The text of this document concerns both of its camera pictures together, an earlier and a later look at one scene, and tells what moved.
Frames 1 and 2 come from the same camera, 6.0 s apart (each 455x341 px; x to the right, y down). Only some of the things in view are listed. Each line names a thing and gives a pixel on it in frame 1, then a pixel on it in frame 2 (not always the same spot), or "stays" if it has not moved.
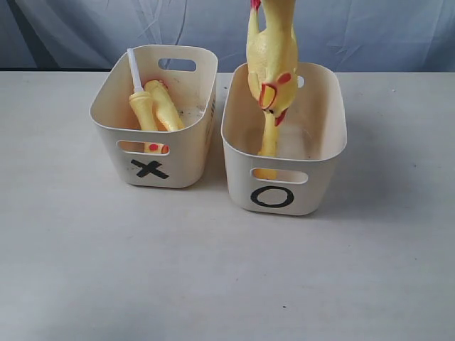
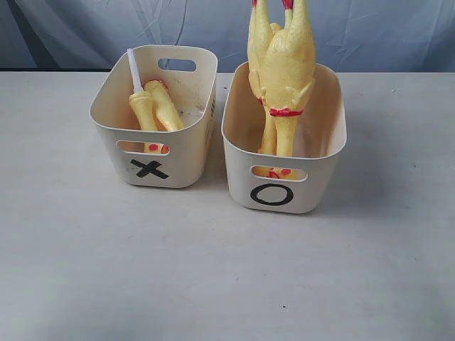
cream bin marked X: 175,159 stays
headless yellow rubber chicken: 143,106 stays
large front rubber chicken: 273,104 to 260,37
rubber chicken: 272,65 to 288,74
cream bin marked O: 303,178 stays
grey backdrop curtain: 402,36 stays
